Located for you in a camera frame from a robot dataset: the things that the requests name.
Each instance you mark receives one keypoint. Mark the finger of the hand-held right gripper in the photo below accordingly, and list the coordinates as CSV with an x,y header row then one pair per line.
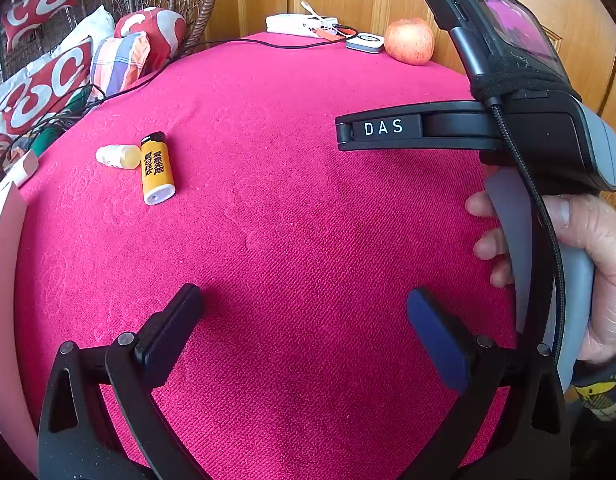
x,y
382,127

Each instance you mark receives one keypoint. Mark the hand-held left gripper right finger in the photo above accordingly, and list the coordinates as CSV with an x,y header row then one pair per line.
x,y
437,340

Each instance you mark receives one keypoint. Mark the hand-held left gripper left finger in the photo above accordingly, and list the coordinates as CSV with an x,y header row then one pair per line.
x,y
170,330

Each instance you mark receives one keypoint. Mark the orange lighter with black top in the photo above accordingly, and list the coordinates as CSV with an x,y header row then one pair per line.
x,y
157,170

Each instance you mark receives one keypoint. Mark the person's right hand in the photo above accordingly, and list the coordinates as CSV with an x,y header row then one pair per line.
x,y
607,285

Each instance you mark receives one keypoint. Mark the red apple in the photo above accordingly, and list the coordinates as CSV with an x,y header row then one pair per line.
x,y
409,42

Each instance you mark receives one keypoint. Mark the small white square device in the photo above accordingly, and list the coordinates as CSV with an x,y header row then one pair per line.
x,y
366,40

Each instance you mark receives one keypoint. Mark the white electronic device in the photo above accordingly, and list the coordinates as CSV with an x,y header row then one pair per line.
x,y
298,24

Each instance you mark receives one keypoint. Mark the small dropper bottle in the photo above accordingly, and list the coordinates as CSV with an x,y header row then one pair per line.
x,y
115,156

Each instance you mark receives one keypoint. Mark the white power strip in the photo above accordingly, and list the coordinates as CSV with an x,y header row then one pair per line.
x,y
23,167

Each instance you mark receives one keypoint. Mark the green cloth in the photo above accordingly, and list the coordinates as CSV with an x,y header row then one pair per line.
x,y
70,105

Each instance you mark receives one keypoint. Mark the plaid cushion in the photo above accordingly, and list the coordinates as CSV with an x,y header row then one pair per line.
x,y
120,60

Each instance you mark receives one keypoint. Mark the square red white cushion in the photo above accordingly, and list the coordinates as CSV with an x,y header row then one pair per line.
x,y
43,90

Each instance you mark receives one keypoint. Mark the red white patterned cushions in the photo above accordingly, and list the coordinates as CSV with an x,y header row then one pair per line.
x,y
95,22

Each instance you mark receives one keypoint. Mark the small red white pillow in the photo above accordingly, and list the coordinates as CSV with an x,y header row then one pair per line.
x,y
38,10

